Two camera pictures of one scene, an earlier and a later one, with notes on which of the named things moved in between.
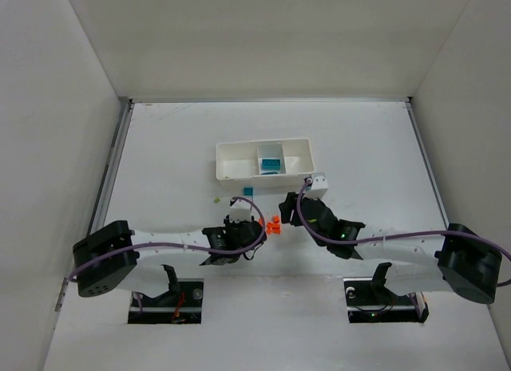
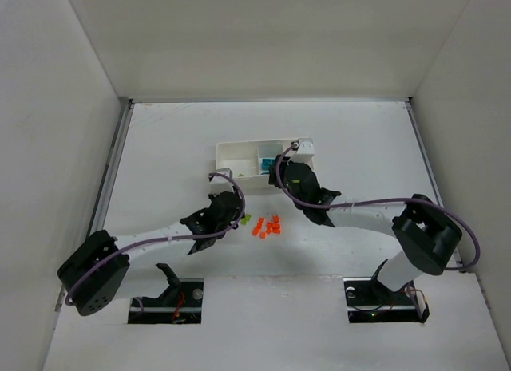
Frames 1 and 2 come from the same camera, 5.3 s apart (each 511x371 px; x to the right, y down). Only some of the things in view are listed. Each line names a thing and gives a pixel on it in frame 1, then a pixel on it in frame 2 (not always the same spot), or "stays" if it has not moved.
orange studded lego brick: (277, 228) stays
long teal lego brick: (271, 163) stays
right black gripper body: (295, 211) to (288, 176)
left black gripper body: (247, 230) to (230, 206)
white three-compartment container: (265, 164) stays
